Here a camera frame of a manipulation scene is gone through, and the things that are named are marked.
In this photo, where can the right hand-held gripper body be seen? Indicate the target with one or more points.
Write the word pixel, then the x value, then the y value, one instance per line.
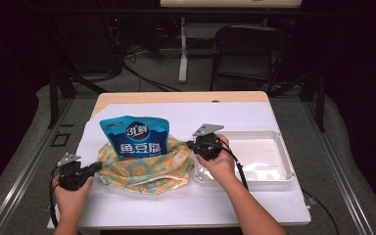
pixel 207 145

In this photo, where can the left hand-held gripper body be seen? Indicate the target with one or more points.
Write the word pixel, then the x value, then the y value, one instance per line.
pixel 70 174

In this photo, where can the orange print cloth bag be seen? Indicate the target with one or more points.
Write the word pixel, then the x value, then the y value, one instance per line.
pixel 143 173

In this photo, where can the blue snack packet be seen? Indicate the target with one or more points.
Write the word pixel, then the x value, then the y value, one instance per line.
pixel 137 137

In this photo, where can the white plastic tray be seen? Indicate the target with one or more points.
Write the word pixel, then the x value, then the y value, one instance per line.
pixel 264 153

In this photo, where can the person's right hand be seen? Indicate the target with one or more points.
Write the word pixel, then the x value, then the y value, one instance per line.
pixel 222 166

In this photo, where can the person's left hand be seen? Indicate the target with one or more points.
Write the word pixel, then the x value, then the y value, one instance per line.
pixel 70 202

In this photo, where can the white table mat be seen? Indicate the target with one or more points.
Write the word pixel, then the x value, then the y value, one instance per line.
pixel 182 111

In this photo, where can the black metal stand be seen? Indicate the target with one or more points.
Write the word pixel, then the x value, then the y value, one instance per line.
pixel 319 101
pixel 54 98

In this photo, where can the white desk leg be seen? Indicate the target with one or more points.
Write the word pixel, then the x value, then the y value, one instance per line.
pixel 183 49

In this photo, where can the black folding chair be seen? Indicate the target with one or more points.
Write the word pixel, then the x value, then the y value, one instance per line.
pixel 251 49

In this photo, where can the dark equipment with red light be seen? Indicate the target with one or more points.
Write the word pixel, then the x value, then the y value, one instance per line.
pixel 91 45

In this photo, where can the black horizontal bar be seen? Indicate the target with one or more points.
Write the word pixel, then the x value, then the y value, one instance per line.
pixel 111 11

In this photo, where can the aluminium floor rail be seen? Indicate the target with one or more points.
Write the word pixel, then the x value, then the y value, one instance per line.
pixel 29 163
pixel 339 169

